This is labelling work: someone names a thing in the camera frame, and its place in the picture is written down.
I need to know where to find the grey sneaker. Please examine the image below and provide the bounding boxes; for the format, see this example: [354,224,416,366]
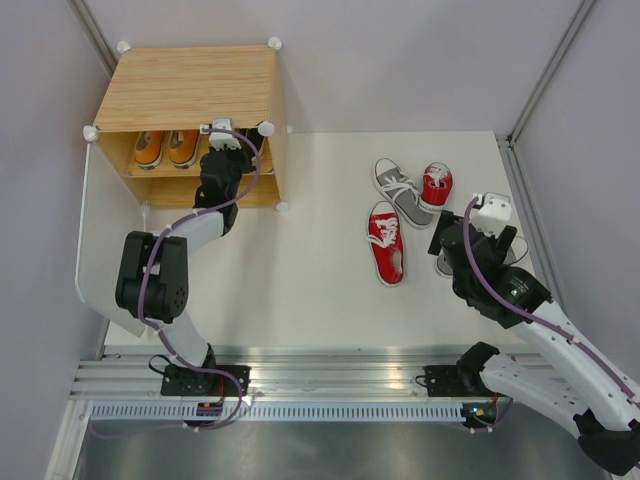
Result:
[435,235,530,278]
[373,158,434,229]

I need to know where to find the red sneaker back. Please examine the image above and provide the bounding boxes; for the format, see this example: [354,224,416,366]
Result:
[419,162,453,213]

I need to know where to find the red sneaker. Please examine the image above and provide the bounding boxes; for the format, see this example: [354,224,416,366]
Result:
[419,162,453,213]
[366,201,404,287]

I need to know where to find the black sneaker back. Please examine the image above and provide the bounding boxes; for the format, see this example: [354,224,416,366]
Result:
[237,128,266,166]

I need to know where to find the grey sneaker back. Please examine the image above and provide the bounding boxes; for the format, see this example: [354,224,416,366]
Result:
[373,158,434,229]

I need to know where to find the red sneaker front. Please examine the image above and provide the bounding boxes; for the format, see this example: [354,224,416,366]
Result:
[366,201,404,287]

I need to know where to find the black sneaker orange sole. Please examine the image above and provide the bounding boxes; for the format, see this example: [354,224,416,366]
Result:
[199,155,210,170]

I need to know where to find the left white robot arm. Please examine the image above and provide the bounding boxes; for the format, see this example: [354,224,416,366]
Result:
[115,147,254,396]

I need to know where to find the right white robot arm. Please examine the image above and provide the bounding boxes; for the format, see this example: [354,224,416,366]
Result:
[428,211,639,476]

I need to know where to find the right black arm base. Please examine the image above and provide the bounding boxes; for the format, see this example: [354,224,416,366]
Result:
[413,342,513,435]

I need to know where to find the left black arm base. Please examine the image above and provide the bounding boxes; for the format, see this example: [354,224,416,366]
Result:
[148,355,238,418]

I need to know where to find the wooden two-shelf shoe cabinet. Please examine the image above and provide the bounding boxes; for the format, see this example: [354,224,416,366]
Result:
[84,40,288,209]

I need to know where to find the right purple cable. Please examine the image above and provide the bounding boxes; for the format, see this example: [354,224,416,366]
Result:
[459,197,640,436]

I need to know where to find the purple cable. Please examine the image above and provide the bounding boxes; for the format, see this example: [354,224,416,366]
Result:
[89,127,264,441]
[459,197,640,436]

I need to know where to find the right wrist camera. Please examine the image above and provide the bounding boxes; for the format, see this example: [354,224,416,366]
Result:
[470,192,512,237]

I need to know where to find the right aluminium frame post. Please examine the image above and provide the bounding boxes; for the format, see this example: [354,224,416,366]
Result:
[496,1,601,319]

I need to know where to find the aluminium frame post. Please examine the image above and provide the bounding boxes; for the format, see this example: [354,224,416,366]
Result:
[66,0,117,76]
[496,1,601,319]

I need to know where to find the aluminium mounting rail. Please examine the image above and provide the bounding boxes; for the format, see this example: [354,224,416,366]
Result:
[69,349,616,406]

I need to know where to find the left aluminium frame post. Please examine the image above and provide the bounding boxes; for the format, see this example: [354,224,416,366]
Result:
[66,0,117,76]

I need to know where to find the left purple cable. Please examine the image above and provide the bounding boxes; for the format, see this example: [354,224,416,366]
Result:
[89,127,264,441]

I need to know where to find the white slotted cable duct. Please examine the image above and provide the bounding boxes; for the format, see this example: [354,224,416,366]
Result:
[90,401,464,423]

